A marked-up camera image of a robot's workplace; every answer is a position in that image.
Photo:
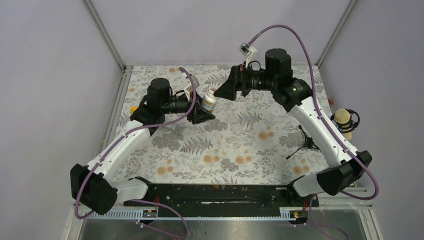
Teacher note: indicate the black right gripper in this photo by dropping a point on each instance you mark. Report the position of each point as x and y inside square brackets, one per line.
[237, 81]

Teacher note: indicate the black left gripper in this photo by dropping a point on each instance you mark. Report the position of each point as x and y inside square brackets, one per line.
[198, 114]

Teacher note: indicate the white orange pill bottle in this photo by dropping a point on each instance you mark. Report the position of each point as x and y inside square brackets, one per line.
[209, 101]

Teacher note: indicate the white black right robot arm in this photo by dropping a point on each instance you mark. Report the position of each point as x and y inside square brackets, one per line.
[345, 162]

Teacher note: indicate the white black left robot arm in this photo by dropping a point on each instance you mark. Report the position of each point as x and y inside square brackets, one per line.
[92, 184]

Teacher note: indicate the grey cylindrical tool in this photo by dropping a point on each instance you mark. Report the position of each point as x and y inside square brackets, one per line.
[178, 129]

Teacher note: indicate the floral patterned table mat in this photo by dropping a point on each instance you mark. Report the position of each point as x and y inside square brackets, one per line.
[210, 153]

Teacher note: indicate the yellow blue toy blocks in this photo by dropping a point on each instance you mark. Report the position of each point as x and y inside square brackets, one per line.
[133, 109]

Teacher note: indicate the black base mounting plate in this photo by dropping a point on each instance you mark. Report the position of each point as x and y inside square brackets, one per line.
[218, 199]

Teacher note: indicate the beige foam microphone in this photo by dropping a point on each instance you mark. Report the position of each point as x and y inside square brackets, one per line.
[346, 121]

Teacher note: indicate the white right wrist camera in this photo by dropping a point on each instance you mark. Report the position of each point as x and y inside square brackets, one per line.
[249, 52]

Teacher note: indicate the slotted metal cable duct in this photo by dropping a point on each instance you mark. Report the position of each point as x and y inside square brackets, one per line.
[151, 213]

